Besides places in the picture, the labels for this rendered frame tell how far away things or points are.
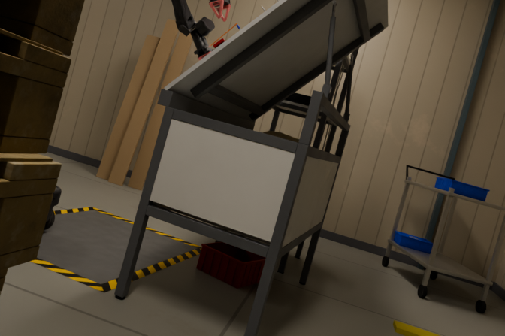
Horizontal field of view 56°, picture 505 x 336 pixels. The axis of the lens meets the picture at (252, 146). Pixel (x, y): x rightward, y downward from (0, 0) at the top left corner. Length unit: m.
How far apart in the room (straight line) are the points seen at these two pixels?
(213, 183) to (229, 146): 0.16
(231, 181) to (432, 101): 3.32
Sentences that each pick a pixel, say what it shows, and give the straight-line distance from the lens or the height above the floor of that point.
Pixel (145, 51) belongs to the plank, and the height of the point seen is 1.31.
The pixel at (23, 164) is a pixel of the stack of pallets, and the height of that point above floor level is 0.65.
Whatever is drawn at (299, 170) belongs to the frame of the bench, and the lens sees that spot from 1.72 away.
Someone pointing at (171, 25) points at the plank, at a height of 1.63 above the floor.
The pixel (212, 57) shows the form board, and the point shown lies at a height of 1.03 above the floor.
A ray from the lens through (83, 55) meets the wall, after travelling 5.60.
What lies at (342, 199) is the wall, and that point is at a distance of 4.75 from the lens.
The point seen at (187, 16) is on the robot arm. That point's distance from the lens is 2.21.
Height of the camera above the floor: 0.78
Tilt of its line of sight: 1 degrees down
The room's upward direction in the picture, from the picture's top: 16 degrees clockwise
